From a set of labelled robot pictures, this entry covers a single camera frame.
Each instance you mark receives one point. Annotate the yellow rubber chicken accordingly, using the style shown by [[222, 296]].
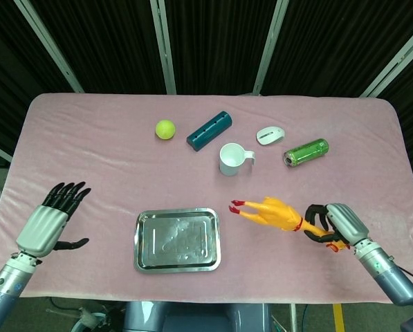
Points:
[[275, 214]]

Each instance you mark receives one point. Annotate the white metal frame post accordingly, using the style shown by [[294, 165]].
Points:
[[50, 48], [164, 45], [270, 45], [396, 62]]

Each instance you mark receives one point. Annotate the black pleated curtain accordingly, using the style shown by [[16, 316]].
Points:
[[220, 41]]

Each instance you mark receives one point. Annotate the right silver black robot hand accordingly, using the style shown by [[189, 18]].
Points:
[[348, 223]]

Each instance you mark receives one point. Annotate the pink table cloth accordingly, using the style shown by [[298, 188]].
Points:
[[106, 166]]

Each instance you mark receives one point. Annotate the green drink can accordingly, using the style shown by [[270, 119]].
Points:
[[308, 152]]

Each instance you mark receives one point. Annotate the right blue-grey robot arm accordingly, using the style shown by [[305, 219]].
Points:
[[389, 276]]

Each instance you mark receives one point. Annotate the rectangular metal tray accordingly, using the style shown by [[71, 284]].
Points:
[[176, 242]]

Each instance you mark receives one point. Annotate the yellow-green tennis ball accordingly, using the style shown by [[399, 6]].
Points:
[[165, 129]]

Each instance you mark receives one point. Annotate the white computer mouse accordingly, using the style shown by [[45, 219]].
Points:
[[270, 135]]

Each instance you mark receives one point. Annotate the white plastic mug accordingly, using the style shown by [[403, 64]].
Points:
[[231, 159]]

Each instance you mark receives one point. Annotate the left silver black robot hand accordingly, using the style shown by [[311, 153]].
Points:
[[41, 228]]

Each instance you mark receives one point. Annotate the blue-grey robot torso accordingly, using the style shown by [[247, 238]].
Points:
[[192, 318]]

